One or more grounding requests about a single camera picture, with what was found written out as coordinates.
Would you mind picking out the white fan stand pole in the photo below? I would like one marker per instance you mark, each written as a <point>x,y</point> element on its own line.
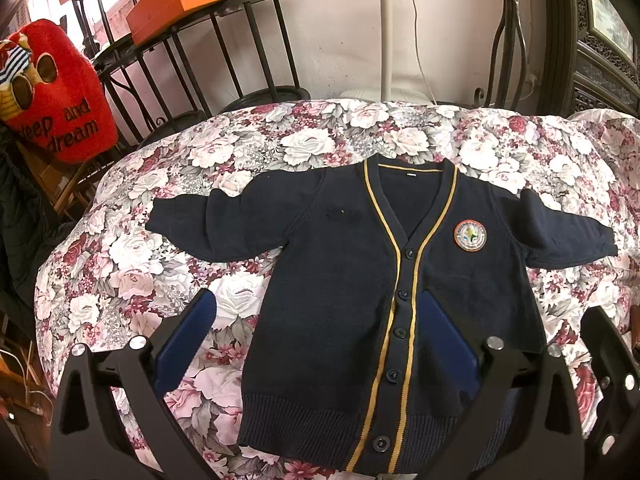
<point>386,11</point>

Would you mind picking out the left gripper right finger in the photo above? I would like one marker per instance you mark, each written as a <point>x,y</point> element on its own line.
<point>522,420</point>

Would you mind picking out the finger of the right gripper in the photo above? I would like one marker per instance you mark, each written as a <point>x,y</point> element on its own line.
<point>614,438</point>

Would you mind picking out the dark carved wooden cabinet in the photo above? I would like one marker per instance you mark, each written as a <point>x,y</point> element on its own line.
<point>592,57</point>

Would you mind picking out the navy blue school cardigan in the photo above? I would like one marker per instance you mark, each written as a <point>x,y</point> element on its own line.
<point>337,373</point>

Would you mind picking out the red plush pillow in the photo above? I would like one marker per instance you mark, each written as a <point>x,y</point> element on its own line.
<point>51,96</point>

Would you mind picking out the floral rose bedspread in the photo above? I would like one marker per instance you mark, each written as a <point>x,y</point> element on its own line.
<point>144,344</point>

